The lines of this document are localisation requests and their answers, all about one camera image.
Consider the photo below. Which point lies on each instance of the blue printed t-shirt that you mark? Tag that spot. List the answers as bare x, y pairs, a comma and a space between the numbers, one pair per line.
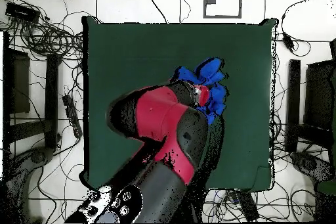
212, 70

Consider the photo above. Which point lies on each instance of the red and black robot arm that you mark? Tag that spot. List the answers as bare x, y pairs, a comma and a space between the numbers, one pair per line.
157, 113

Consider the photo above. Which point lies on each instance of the dark green table cloth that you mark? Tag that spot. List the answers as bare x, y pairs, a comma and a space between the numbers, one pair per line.
118, 63

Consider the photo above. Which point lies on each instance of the black power adapter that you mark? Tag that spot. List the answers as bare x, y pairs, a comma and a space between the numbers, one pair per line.
288, 41

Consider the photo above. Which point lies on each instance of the black power strip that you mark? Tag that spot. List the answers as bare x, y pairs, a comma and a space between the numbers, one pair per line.
72, 116
246, 205

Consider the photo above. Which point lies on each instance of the black floor stand base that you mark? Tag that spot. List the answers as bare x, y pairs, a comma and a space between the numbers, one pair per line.
39, 155
309, 165

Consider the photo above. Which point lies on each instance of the black electronics box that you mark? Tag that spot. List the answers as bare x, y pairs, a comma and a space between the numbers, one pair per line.
22, 12

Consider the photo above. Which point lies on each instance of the black metal frame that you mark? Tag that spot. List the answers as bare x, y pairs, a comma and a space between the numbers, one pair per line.
294, 90
51, 90

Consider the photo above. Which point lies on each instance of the grey square floor frame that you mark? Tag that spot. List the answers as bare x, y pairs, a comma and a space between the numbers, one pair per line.
240, 0

